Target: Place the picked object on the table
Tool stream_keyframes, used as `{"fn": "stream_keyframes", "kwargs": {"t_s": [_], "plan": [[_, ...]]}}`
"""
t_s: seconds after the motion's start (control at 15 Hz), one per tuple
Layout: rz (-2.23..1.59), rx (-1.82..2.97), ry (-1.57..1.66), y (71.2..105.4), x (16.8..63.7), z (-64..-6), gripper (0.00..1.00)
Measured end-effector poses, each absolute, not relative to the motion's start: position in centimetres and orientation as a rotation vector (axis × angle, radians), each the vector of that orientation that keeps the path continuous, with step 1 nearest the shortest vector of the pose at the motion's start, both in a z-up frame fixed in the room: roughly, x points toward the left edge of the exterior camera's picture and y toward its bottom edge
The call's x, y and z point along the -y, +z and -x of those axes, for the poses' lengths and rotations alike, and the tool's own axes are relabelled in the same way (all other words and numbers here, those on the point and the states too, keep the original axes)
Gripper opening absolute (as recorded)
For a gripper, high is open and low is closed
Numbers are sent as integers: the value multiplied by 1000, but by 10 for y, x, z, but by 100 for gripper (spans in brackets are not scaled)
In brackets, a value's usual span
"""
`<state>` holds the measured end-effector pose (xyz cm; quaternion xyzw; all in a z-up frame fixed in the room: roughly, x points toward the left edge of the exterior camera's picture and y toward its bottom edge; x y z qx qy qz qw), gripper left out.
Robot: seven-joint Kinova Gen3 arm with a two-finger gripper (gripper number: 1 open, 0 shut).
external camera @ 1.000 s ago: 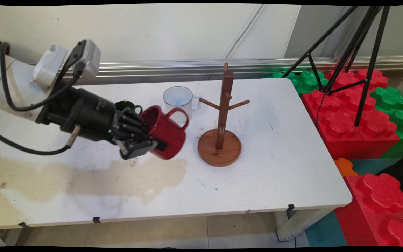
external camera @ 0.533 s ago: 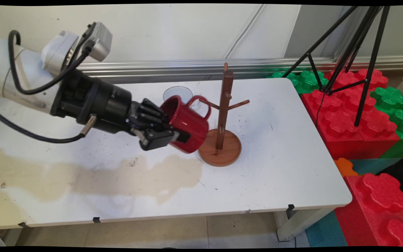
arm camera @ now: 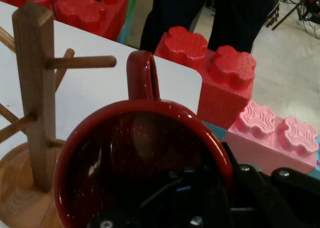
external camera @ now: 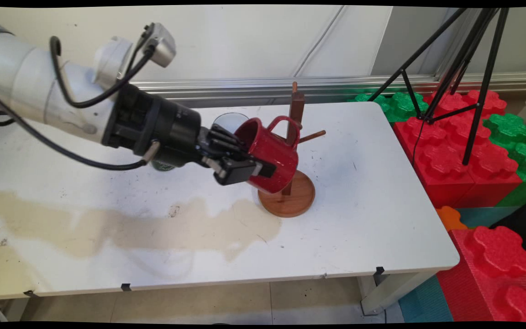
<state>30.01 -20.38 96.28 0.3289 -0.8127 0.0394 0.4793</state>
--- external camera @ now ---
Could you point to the silver metal wall rail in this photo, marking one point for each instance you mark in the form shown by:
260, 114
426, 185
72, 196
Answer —
244, 91

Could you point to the green foam block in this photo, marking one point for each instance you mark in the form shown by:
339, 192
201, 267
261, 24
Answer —
402, 105
516, 137

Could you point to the orange foam piece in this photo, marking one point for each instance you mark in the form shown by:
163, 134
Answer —
450, 218

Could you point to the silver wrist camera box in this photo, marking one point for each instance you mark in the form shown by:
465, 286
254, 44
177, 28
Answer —
162, 45

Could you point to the large red foam block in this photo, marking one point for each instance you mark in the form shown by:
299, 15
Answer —
454, 155

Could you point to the white enamel mug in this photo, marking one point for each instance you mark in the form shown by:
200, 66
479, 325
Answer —
228, 121

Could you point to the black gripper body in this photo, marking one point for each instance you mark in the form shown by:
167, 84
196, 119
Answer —
162, 128

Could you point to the dark green enamel mug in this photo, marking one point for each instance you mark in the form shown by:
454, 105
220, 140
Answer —
162, 166

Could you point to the brown wooden mug tree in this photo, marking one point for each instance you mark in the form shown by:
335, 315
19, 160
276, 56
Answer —
295, 198

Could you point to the white table leg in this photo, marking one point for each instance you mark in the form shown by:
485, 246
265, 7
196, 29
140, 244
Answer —
388, 292

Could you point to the black tripod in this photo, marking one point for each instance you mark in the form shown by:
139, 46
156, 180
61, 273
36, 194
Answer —
473, 91

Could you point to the black table edge clip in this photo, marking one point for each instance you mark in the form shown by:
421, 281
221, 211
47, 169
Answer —
379, 272
30, 293
126, 287

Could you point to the teal foam mat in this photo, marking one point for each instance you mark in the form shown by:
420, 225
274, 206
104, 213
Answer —
427, 304

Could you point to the red enamel mug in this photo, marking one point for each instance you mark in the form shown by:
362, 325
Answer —
272, 155

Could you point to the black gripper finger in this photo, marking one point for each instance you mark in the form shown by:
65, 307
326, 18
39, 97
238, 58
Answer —
226, 141
238, 170

